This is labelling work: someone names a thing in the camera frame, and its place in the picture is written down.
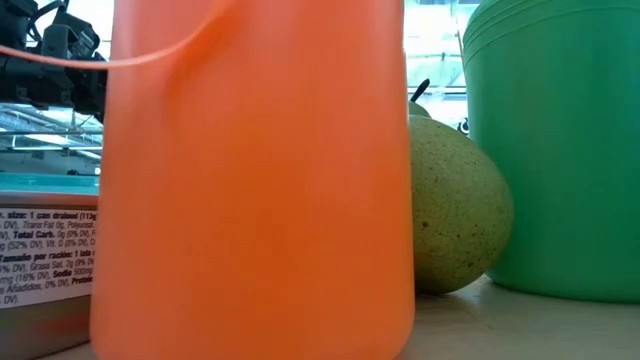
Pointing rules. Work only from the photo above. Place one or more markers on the green pear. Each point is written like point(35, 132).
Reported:
point(457, 210)

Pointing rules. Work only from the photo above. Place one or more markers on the orange squeeze bottle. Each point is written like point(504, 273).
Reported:
point(250, 200)

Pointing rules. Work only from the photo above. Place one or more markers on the green squeeze bottle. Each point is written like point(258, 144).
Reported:
point(560, 150)

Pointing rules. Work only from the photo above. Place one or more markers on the silver tin can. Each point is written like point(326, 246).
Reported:
point(40, 250)

